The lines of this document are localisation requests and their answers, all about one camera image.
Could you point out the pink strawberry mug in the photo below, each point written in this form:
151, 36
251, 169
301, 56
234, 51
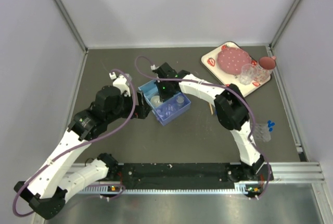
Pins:
265, 67

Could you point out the clear acrylic test tube rack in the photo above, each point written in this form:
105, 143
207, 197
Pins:
261, 133

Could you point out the clear glass dish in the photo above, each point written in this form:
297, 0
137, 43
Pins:
166, 111

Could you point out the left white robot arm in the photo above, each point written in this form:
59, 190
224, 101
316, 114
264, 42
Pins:
50, 189

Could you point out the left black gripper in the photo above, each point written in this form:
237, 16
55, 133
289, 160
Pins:
143, 109

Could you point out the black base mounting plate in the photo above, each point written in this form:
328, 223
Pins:
187, 176

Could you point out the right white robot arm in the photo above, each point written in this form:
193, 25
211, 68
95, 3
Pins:
233, 113

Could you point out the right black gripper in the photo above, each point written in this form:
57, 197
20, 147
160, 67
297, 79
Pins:
164, 97

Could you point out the light blue drawer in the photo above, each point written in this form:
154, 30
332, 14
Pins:
148, 88
171, 101

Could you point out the wooden tongs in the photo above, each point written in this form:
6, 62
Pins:
211, 109

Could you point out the white evaporating dish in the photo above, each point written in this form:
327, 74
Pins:
156, 101

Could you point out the purple drawer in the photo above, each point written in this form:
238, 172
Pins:
177, 113

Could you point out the pink dotted plate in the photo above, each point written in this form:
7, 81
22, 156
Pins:
230, 60

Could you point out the clear drinking glass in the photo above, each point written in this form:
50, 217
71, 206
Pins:
248, 73

